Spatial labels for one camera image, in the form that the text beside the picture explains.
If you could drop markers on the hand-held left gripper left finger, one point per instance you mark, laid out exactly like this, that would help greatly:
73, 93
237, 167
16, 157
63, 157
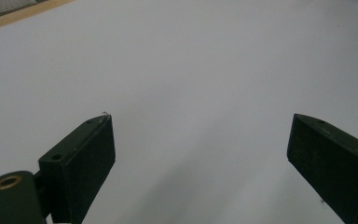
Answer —
77, 168

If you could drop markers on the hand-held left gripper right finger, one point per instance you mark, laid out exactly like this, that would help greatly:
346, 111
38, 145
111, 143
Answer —
338, 165

